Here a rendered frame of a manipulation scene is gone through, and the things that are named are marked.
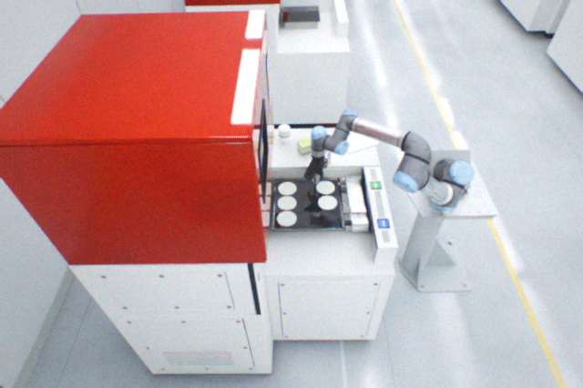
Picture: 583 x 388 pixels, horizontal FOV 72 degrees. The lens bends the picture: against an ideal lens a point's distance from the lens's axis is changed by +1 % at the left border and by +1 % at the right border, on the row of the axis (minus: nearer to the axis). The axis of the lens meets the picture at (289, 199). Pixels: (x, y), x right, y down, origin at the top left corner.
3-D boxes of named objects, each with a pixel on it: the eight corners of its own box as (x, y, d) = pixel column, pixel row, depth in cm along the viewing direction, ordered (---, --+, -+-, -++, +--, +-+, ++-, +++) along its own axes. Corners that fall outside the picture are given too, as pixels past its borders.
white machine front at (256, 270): (256, 314, 177) (247, 265, 148) (265, 185, 232) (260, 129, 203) (263, 314, 177) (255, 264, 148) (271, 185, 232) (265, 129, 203)
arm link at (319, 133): (322, 137, 191) (307, 131, 194) (322, 154, 199) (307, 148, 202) (331, 128, 195) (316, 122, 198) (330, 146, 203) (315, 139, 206)
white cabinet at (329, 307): (273, 346, 251) (264, 277, 191) (277, 226, 316) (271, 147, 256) (375, 345, 249) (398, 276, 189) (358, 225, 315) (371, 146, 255)
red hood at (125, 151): (68, 265, 149) (-30, 141, 106) (128, 131, 204) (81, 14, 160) (268, 263, 148) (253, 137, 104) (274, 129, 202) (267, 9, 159)
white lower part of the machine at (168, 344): (155, 379, 239) (106, 317, 179) (181, 263, 295) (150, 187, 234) (272, 379, 237) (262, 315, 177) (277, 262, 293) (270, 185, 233)
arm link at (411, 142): (438, 135, 165) (340, 104, 190) (426, 158, 166) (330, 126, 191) (443, 142, 175) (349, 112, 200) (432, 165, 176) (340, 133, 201)
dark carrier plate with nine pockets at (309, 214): (273, 229, 201) (273, 228, 200) (276, 180, 224) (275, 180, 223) (342, 228, 200) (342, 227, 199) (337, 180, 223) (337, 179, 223)
